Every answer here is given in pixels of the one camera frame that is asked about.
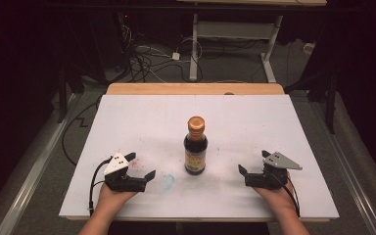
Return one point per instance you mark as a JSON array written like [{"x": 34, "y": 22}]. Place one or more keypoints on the wooden table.
[{"x": 192, "y": 88}]

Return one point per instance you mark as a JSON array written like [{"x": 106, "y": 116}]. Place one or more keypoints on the white power adapter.
[{"x": 176, "y": 56}]

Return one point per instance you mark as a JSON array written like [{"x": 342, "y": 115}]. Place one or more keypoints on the aluminium floor rail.
[
  {"x": 36, "y": 166},
  {"x": 352, "y": 182}
]

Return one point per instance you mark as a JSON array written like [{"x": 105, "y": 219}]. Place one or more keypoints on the black metal stand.
[
  {"x": 331, "y": 104},
  {"x": 62, "y": 98}
]

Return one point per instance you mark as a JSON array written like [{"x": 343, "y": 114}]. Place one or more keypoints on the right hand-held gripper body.
[{"x": 271, "y": 179}]

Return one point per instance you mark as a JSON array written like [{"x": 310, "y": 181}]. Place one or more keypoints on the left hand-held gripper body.
[{"x": 124, "y": 182}]

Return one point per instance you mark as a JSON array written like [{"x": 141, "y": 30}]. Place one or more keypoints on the white power strip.
[{"x": 309, "y": 48}]

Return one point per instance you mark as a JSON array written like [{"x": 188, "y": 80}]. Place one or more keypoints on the dark soy sauce bottle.
[{"x": 196, "y": 150}]

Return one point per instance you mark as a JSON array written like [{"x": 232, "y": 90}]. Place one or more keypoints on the white board sheet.
[{"x": 241, "y": 130}]

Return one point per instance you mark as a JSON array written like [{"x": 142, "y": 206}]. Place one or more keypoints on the person's left hand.
[{"x": 111, "y": 199}]

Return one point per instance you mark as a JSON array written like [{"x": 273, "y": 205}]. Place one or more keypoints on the person's right hand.
[{"x": 279, "y": 199}]

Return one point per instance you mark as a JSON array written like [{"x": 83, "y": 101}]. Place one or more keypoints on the white metal desk frame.
[{"x": 194, "y": 49}]

